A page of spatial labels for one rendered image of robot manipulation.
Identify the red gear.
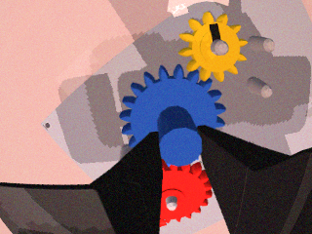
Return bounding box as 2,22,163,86
160,159,212,223

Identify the white curved arrow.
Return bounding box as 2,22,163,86
167,0,229,17

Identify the blue gear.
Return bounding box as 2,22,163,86
120,63,226,167

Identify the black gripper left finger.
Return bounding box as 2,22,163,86
0,132,163,234

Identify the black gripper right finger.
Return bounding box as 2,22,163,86
198,125,312,234

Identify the yellow gear with black stripe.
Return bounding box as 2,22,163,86
179,12,249,82

